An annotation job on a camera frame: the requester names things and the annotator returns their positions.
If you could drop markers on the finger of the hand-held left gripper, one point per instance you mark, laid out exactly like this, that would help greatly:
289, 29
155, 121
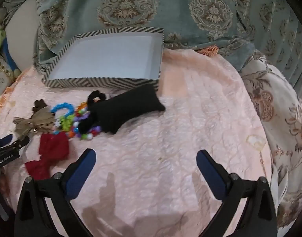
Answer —
3, 141
20, 142

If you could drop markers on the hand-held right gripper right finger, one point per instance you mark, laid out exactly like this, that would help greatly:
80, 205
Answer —
212, 175

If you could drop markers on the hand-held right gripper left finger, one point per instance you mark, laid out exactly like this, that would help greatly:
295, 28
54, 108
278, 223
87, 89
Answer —
81, 175

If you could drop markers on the beige dotted hair bow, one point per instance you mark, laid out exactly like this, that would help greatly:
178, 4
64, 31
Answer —
40, 120

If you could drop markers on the red hair bow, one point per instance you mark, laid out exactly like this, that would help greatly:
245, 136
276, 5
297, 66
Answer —
53, 145

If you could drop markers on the brown scrunchie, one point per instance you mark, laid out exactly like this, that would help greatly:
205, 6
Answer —
40, 105

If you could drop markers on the black scrunchie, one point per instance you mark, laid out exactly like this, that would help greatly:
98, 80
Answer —
95, 97

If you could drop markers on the striped box with white inside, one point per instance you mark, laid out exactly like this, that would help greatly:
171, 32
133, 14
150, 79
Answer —
104, 56

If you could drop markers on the pink textured bedspread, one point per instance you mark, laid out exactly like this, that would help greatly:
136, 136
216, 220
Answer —
178, 128

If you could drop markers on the cream embroidered cushion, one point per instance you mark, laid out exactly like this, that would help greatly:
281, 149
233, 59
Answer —
1, 75

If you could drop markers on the cream floral blanket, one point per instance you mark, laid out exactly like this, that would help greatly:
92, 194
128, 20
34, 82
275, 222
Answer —
284, 118

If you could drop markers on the white pillow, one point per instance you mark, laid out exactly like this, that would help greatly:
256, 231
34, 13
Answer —
22, 42

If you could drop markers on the blue patterned cushion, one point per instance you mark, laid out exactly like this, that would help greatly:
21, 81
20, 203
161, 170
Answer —
190, 29

